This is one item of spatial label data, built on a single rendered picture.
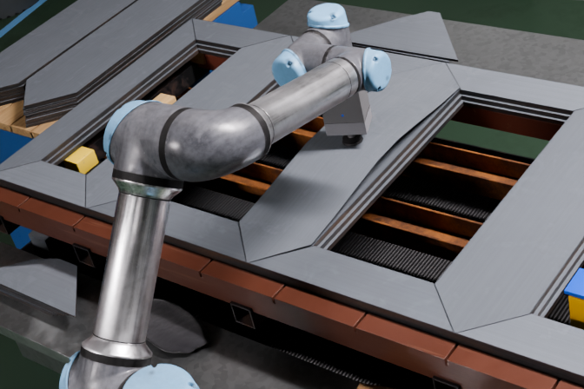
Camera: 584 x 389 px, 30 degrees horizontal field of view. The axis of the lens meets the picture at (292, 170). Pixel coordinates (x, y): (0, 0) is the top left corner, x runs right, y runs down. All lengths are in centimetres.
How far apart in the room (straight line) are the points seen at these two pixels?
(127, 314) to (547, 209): 79
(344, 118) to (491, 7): 238
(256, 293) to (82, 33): 126
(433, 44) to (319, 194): 69
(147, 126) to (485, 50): 121
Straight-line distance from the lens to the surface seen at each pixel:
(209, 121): 168
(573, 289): 181
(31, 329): 236
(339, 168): 218
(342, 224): 210
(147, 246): 176
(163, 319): 221
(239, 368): 209
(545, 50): 269
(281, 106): 176
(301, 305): 196
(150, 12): 305
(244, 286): 203
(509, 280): 190
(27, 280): 243
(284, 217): 212
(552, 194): 207
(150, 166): 173
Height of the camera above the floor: 212
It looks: 35 degrees down
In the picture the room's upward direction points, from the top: 14 degrees counter-clockwise
